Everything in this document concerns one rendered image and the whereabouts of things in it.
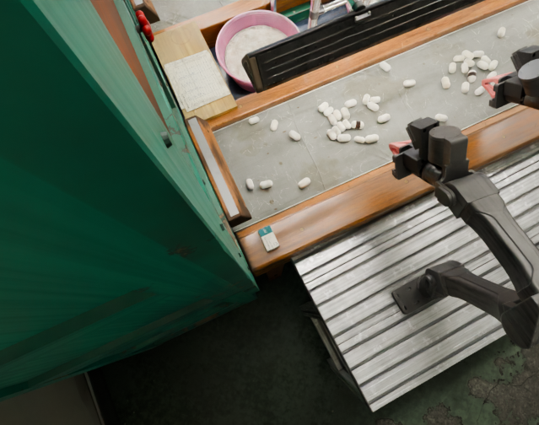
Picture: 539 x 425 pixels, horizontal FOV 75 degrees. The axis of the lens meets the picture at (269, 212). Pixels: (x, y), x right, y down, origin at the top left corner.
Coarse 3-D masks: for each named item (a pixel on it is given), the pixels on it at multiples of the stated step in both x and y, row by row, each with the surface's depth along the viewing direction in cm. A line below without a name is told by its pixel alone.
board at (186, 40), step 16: (176, 32) 107; (192, 32) 107; (160, 48) 105; (176, 48) 105; (192, 48) 105; (208, 48) 105; (224, 80) 102; (224, 96) 101; (192, 112) 100; (208, 112) 100; (224, 112) 100
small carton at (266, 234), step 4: (264, 228) 90; (268, 228) 90; (260, 232) 90; (264, 232) 90; (268, 232) 90; (272, 232) 90; (260, 236) 90; (264, 236) 89; (268, 236) 89; (272, 236) 89; (264, 240) 89; (268, 240) 89; (272, 240) 89; (276, 240) 89; (264, 244) 89; (268, 244) 89; (272, 244) 89; (276, 244) 89; (268, 248) 89; (272, 248) 89; (276, 248) 90
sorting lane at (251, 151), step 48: (432, 48) 109; (480, 48) 109; (336, 96) 105; (384, 96) 105; (432, 96) 104; (480, 96) 104; (240, 144) 101; (288, 144) 101; (336, 144) 101; (384, 144) 101; (240, 192) 97; (288, 192) 97
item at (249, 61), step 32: (384, 0) 68; (416, 0) 70; (448, 0) 72; (480, 0) 75; (320, 32) 67; (352, 32) 69; (384, 32) 72; (256, 64) 66; (288, 64) 69; (320, 64) 71
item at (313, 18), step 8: (312, 0) 82; (320, 0) 82; (344, 0) 86; (352, 0) 67; (360, 0) 67; (368, 0) 89; (312, 8) 84; (320, 8) 85; (328, 8) 86; (352, 8) 68; (360, 8) 67; (312, 16) 86; (360, 16) 68; (368, 16) 68; (312, 24) 88
